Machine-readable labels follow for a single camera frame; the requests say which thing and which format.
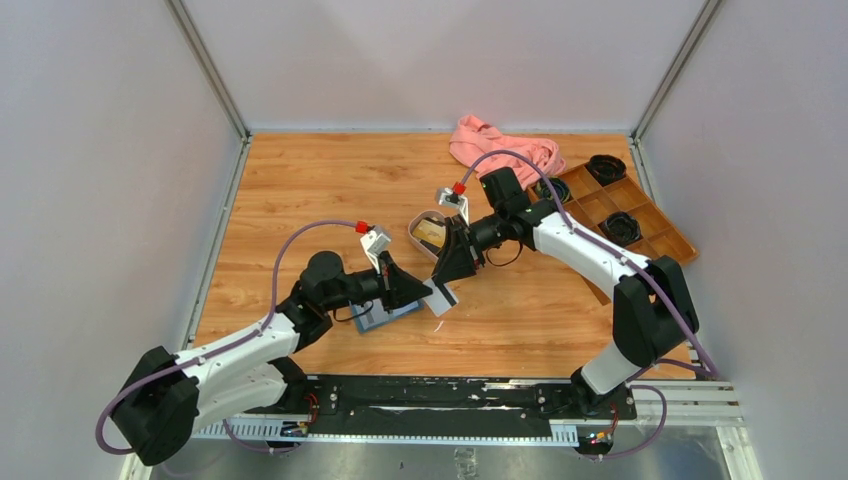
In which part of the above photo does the gold credit card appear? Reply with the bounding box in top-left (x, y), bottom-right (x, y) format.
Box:
top-left (412, 218), bottom-right (445, 248)

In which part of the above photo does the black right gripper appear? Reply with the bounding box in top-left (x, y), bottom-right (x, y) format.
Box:
top-left (432, 210), bottom-right (507, 287)

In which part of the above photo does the wooden compartment organizer tray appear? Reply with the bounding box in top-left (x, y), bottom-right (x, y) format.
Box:
top-left (527, 155), bottom-right (698, 265)

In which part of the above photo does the rolled tie orange pattern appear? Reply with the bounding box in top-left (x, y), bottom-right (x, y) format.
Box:
top-left (585, 154), bottom-right (627, 187)

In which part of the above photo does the beige oval tray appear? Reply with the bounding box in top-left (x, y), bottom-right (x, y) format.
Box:
top-left (407, 210), bottom-right (447, 262)

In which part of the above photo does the aluminium frame rail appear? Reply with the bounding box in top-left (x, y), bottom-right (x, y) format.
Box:
top-left (112, 366), bottom-right (761, 479)

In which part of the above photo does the white striped card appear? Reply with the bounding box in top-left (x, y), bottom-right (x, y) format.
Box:
top-left (422, 278), bottom-right (459, 317)

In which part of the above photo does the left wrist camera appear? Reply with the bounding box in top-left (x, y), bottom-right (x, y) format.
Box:
top-left (360, 226), bottom-right (392, 272)

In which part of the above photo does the teal leather card holder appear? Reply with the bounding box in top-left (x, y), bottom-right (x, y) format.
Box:
top-left (350, 299), bottom-right (424, 334)

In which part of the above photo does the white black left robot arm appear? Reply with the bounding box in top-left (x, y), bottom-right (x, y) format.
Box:
top-left (107, 251), bottom-right (433, 466)

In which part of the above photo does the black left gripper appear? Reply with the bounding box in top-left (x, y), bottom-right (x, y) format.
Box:
top-left (323, 251), bottom-right (432, 314)

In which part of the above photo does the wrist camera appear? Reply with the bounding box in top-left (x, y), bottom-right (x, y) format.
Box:
top-left (360, 226), bottom-right (392, 272)
top-left (435, 185), bottom-right (471, 227)

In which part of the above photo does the pink cloth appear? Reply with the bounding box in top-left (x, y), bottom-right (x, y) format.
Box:
top-left (448, 115), bottom-right (566, 189)

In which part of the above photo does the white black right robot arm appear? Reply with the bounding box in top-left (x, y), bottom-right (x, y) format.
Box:
top-left (432, 167), bottom-right (699, 418)

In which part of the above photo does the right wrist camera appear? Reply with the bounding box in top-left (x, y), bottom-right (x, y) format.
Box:
top-left (435, 185), bottom-right (471, 227)

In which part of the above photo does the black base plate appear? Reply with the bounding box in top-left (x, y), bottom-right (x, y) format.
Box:
top-left (253, 375), bottom-right (637, 439)

